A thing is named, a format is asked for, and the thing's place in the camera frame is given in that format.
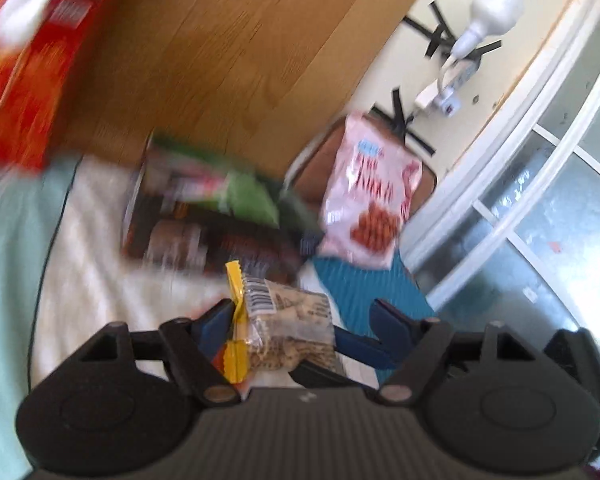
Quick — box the red cardboard box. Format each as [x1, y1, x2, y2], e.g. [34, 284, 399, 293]
[0, 0, 107, 172]

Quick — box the white printed blanket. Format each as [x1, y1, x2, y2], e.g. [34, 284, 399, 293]
[30, 157, 241, 378]

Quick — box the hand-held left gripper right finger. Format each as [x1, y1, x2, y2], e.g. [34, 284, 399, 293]
[369, 299, 548, 407]

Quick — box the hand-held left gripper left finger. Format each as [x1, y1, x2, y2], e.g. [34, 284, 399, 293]
[69, 299, 242, 407]

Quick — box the clear yellow peanut packet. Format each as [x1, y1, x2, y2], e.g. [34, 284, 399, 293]
[223, 260, 339, 392]

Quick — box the brown basket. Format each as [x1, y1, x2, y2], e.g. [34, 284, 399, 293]
[284, 119, 439, 223]

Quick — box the wooden headboard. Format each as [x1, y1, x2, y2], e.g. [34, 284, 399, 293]
[55, 0, 433, 181]

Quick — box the white plug adapter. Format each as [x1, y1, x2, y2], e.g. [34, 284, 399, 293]
[414, 55, 482, 117]

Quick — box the teal striped mat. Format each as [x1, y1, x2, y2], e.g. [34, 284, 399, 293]
[300, 252, 437, 343]

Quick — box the dark cardboard snack box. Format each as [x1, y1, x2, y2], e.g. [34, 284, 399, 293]
[121, 132, 308, 283]

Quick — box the pink snack bag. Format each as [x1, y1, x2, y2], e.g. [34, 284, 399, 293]
[319, 112, 424, 269]

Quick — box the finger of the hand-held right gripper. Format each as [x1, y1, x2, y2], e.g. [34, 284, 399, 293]
[287, 329, 404, 390]

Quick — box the bright green snack packet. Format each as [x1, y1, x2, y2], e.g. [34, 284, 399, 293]
[149, 132, 282, 227]

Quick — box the white door frame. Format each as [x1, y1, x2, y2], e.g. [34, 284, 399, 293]
[402, 0, 600, 311]

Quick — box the pale green bed sheet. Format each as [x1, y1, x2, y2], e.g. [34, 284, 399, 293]
[0, 157, 78, 480]

